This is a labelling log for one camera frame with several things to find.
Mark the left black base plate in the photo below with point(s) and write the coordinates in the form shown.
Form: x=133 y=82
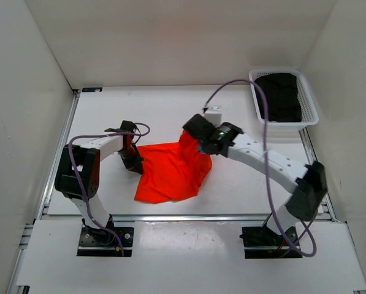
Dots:
x=98 y=243

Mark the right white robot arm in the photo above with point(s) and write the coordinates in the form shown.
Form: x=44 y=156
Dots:
x=306 y=184

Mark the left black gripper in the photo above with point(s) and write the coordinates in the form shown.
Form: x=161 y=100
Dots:
x=136 y=165

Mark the black folded shorts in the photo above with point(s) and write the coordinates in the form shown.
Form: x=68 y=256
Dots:
x=281 y=93

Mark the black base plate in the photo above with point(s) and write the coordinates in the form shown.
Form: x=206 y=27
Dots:
x=98 y=243
x=261 y=243

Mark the white plastic basket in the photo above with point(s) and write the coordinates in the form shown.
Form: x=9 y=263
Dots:
x=309 y=114

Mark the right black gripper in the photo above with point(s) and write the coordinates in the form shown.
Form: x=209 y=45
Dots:
x=199 y=147

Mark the orange shorts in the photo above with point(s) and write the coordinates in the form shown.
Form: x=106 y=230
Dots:
x=172 y=172

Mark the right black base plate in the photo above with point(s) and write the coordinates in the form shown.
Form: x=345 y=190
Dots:
x=261 y=243

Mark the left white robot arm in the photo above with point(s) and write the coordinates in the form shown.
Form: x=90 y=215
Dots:
x=78 y=174

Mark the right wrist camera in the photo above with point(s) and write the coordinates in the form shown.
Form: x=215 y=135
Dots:
x=213 y=114

